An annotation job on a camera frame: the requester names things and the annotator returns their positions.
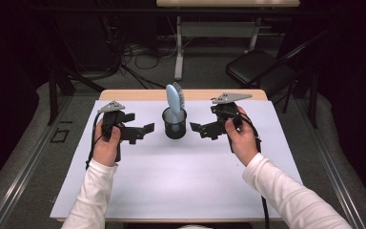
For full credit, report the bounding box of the black folding chair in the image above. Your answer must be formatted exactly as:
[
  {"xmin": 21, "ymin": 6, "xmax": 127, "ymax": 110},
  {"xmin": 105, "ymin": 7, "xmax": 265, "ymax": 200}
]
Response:
[{"xmin": 225, "ymin": 30, "xmax": 332, "ymax": 114}]

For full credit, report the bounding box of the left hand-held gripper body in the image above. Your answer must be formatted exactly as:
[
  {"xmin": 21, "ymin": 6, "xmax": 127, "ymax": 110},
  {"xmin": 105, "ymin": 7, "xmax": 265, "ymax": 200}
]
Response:
[{"xmin": 97, "ymin": 100, "xmax": 141, "ymax": 163}]

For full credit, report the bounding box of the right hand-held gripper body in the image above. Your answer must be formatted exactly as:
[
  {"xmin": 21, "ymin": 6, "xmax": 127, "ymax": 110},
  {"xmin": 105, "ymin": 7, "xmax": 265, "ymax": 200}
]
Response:
[{"xmin": 208, "ymin": 93, "xmax": 254, "ymax": 141}]

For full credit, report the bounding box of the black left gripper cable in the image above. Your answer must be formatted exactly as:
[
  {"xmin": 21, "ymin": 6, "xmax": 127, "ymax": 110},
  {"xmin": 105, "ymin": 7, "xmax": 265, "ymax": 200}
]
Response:
[{"xmin": 85, "ymin": 112, "xmax": 109, "ymax": 171}]

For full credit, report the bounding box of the light blue hairbrush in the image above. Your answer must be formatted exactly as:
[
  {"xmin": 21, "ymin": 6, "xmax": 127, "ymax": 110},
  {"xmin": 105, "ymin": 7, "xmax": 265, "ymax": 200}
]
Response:
[{"xmin": 165, "ymin": 81, "xmax": 186, "ymax": 133}]

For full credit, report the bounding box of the person's right hand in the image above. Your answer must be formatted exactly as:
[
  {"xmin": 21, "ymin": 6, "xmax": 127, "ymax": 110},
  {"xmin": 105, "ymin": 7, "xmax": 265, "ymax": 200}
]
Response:
[{"xmin": 224, "ymin": 107, "xmax": 260, "ymax": 167}]

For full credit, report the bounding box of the black mesh cup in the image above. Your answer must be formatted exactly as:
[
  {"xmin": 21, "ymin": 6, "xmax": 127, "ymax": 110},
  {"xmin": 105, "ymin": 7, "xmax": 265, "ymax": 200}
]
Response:
[{"xmin": 161, "ymin": 106, "xmax": 189, "ymax": 140}]

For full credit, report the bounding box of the metal floor rail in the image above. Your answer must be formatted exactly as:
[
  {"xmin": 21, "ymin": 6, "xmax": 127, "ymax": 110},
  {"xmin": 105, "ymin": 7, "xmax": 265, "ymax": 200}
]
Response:
[
  {"xmin": 0, "ymin": 94, "xmax": 74, "ymax": 229},
  {"xmin": 296, "ymin": 98, "xmax": 366, "ymax": 229}
]

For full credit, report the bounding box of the white-framed desk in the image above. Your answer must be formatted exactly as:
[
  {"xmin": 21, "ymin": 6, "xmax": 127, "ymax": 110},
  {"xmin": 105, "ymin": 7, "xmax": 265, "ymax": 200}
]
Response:
[{"xmin": 155, "ymin": 0, "xmax": 301, "ymax": 81}]

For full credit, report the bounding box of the person's left hand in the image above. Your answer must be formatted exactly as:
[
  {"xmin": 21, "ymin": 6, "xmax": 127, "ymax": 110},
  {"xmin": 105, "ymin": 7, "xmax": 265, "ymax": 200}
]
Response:
[{"xmin": 91, "ymin": 119, "xmax": 122, "ymax": 168}]

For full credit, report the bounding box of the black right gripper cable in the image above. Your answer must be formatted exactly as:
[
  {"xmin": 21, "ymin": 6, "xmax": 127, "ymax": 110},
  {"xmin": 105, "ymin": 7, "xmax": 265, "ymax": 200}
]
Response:
[{"xmin": 232, "ymin": 109, "xmax": 271, "ymax": 229}]

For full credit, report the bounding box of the person's torso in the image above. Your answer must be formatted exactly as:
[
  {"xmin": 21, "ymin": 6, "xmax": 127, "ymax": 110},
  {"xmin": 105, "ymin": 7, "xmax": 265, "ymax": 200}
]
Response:
[{"xmin": 175, "ymin": 224, "xmax": 214, "ymax": 229}]

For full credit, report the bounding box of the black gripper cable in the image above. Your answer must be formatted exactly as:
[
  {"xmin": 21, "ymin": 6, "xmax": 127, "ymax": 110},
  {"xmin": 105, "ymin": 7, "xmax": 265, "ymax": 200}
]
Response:
[
  {"xmin": 85, "ymin": 112, "xmax": 109, "ymax": 171},
  {"xmin": 232, "ymin": 109, "xmax": 271, "ymax": 229}
]

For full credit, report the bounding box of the white table sheet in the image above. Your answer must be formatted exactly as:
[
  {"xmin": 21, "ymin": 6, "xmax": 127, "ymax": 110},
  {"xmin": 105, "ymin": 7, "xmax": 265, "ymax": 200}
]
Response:
[{"xmin": 49, "ymin": 99, "xmax": 303, "ymax": 220}]

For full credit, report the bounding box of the black metal stand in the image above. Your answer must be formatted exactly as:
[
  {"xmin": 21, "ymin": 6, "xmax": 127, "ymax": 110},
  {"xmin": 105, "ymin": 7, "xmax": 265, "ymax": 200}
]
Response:
[
  {"xmin": 294, "ymin": 70, "xmax": 320, "ymax": 130},
  {"xmin": 25, "ymin": 6, "xmax": 106, "ymax": 127}
]

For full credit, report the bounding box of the bundle of floor cables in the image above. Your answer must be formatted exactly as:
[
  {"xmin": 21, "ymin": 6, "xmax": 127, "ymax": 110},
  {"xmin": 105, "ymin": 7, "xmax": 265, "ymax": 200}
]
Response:
[{"xmin": 108, "ymin": 15, "xmax": 179, "ymax": 90}]

